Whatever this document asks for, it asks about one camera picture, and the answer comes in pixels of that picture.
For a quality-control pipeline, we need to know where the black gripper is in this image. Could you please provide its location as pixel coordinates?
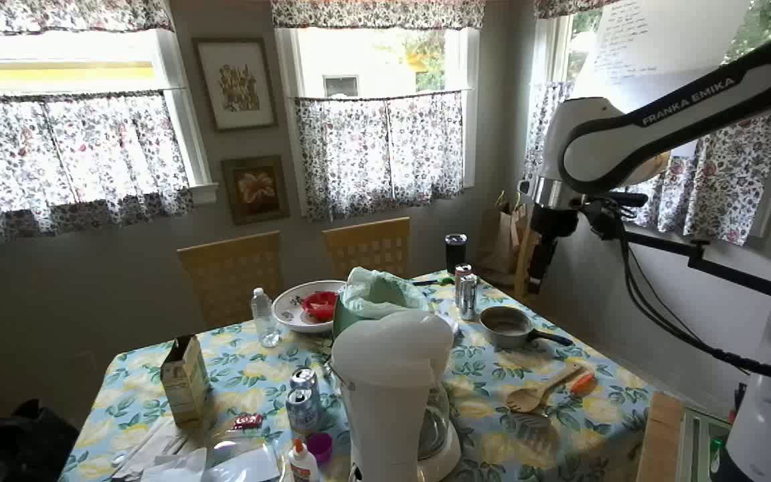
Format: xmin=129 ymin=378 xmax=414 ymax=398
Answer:
xmin=526 ymin=202 xmax=580 ymax=294

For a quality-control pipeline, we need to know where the silver aluminium drink can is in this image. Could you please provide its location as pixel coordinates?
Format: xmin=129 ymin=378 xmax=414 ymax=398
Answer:
xmin=285 ymin=389 xmax=327 ymax=440

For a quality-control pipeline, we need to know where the pale green plastic bin bag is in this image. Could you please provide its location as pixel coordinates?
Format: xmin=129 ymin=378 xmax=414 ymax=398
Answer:
xmin=329 ymin=266 xmax=433 ymax=338

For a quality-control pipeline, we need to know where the wooden utensil holder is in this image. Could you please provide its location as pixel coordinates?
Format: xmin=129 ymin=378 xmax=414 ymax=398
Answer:
xmin=489 ymin=199 xmax=542 ymax=303

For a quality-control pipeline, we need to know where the metal shaker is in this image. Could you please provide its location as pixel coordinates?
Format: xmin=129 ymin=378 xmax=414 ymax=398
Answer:
xmin=461 ymin=271 xmax=483 ymax=321
xmin=453 ymin=262 xmax=473 ymax=310

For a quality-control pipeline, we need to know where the dark tumbler cup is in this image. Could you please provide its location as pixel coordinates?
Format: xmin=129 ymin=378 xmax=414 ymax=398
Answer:
xmin=441 ymin=230 xmax=471 ymax=275

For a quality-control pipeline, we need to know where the orange carrot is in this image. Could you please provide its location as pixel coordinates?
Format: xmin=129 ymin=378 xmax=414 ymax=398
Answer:
xmin=564 ymin=366 xmax=599 ymax=402

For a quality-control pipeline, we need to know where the wooden spoon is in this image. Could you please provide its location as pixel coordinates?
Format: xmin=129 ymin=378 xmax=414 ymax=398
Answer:
xmin=504 ymin=365 xmax=587 ymax=418

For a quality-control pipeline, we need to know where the lemon print tablecloth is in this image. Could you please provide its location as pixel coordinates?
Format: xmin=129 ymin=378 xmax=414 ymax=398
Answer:
xmin=56 ymin=269 xmax=655 ymax=482

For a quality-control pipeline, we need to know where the wooden lattice chair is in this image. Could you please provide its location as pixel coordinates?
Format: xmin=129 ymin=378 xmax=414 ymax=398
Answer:
xmin=319 ymin=215 xmax=414 ymax=281
xmin=175 ymin=227 xmax=286 ymax=330

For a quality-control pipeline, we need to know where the black metal rod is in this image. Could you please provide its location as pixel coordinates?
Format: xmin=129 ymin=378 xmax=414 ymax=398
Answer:
xmin=623 ymin=227 xmax=771 ymax=301

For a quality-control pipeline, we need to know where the floral cafe curtain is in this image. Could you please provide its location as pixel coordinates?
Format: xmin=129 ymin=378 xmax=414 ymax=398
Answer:
xmin=634 ymin=113 xmax=771 ymax=250
xmin=0 ymin=88 xmax=198 ymax=242
xmin=293 ymin=85 xmax=469 ymax=222

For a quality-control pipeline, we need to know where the red food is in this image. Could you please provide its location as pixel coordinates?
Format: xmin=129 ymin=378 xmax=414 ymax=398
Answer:
xmin=301 ymin=290 xmax=341 ymax=323

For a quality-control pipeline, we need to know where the bowl with red fruit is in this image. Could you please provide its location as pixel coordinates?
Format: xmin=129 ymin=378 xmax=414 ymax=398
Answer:
xmin=271 ymin=275 xmax=348 ymax=338

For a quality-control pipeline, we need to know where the white handwritten paper sheet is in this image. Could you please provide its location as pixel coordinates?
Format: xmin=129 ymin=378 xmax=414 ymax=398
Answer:
xmin=571 ymin=0 xmax=754 ymax=102

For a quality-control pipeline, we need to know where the floral curtain valance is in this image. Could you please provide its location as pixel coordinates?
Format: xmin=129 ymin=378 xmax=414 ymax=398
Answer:
xmin=531 ymin=0 xmax=622 ymax=22
xmin=269 ymin=0 xmax=487 ymax=32
xmin=0 ymin=0 xmax=178 ymax=34

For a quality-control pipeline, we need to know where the small purple cup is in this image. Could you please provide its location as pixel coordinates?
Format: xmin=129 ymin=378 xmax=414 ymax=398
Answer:
xmin=302 ymin=431 xmax=338 ymax=469

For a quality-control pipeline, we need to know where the clear plastic bottle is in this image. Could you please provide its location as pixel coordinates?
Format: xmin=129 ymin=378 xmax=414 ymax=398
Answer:
xmin=250 ymin=283 xmax=285 ymax=350

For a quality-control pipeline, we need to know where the white framed window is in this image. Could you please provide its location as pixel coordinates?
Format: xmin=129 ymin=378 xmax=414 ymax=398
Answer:
xmin=0 ymin=25 xmax=219 ymax=210
xmin=274 ymin=25 xmax=483 ymax=219

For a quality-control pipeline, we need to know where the small dark framed picture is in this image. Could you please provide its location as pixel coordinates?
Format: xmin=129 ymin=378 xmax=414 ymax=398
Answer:
xmin=219 ymin=153 xmax=293 ymax=227

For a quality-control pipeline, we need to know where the white glue bottle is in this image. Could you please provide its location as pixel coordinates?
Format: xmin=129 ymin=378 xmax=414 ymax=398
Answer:
xmin=286 ymin=436 xmax=321 ymax=482

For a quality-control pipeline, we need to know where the small red wrapper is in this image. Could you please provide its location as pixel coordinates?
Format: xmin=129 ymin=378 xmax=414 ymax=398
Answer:
xmin=231 ymin=409 xmax=269 ymax=431

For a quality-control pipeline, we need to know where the large framed floral picture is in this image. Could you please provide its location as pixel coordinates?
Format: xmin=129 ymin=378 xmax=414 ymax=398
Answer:
xmin=190 ymin=34 xmax=282 ymax=137

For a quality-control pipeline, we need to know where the clear plastic bag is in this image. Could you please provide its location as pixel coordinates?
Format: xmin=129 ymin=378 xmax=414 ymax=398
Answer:
xmin=113 ymin=418 xmax=285 ymax=482

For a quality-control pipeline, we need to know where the beige cardboard carton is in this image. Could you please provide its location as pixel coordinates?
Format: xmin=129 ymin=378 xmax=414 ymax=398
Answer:
xmin=159 ymin=331 xmax=216 ymax=428

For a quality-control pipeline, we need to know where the grey saucepan black handle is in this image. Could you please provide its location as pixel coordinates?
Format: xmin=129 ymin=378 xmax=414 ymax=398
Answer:
xmin=477 ymin=303 xmax=575 ymax=354

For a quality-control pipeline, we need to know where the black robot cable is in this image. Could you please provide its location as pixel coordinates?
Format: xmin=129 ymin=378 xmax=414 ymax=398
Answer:
xmin=578 ymin=196 xmax=771 ymax=389

